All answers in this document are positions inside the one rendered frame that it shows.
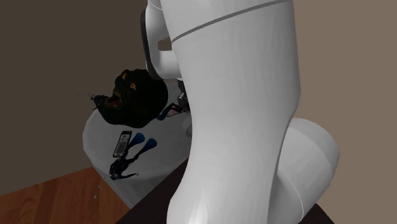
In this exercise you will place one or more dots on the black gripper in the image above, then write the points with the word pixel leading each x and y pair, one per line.
pixel 186 107

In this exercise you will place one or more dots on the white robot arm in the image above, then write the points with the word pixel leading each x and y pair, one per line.
pixel 235 118

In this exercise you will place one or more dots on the blue and pink toy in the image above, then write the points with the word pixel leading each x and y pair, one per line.
pixel 169 111

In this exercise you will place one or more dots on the white round table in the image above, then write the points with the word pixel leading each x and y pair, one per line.
pixel 164 136

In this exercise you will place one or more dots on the black beast head figure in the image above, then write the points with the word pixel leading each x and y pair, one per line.
pixel 141 102

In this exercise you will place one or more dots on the diver figure with blue fins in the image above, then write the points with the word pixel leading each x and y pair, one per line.
pixel 124 163

